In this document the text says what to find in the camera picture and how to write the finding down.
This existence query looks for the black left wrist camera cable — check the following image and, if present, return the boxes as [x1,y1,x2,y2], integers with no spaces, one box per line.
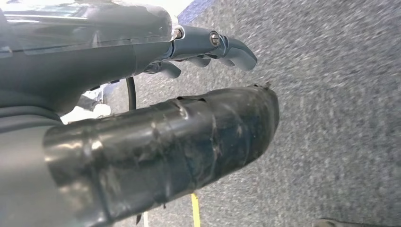
[126,77,138,111]

